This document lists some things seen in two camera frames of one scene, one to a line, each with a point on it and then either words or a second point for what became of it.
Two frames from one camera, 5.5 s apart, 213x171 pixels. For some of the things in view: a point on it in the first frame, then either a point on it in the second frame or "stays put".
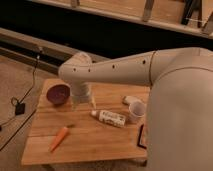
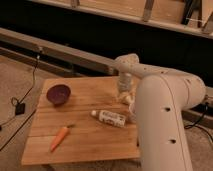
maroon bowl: [58, 94] stays put
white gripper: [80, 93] → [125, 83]
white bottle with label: [110, 118] stays put
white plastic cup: [137, 111] stays put
